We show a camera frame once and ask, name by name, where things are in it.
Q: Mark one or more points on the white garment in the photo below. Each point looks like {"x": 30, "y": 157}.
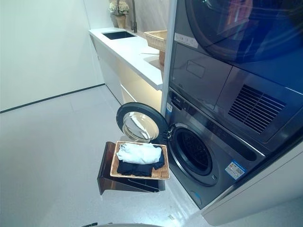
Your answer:
{"x": 139, "y": 154}

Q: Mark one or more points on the black garment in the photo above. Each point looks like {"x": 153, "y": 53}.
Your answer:
{"x": 135, "y": 169}

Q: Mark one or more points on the round glass washer door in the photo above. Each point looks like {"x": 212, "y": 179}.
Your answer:
{"x": 139, "y": 125}

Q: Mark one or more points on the blue energy label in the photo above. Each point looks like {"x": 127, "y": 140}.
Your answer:
{"x": 169, "y": 109}

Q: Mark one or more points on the small brown wicker basket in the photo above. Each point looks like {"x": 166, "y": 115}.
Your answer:
{"x": 162, "y": 58}

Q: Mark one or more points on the rectangular wicker laundry basket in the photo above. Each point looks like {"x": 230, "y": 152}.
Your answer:
{"x": 161, "y": 175}

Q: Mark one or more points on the brown wooden stool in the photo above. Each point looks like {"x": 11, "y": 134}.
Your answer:
{"x": 106, "y": 160}

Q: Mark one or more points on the white counter cabinet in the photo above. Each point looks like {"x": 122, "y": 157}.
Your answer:
{"x": 127, "y": 49}

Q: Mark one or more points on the dark grey stacked dryer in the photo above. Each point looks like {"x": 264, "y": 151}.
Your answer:
{"x": 201, "y": 66}

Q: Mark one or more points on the white vertical cabinet panel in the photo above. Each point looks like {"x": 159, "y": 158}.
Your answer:
{"x": 169, "y": 47}

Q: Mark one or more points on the light wicker storage basket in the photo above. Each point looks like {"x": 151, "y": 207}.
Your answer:
{"x": 155, "y": 39}

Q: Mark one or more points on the white dryer label sticker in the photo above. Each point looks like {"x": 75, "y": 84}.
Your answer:
{"x": 185, "y": 40}

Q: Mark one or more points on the black rectangular sink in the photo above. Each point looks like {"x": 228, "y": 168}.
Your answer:
{"x": 119, "y": 35}

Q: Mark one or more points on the metal faucet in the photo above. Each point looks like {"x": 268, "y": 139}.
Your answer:
{"x": 135, "y": 16}

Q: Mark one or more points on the potted white flowers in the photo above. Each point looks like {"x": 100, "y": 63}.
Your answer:
{"x": 120, "y": 19}

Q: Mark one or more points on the white info sticker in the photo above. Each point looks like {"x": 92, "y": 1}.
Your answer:
{"x": 234, "y": 169}

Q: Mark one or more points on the grey robot torso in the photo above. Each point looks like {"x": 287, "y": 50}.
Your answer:
{"x": 132, "y": 225}

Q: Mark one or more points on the beige cabinet plinth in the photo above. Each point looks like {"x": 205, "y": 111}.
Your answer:
{"x": 272, "y": 189}

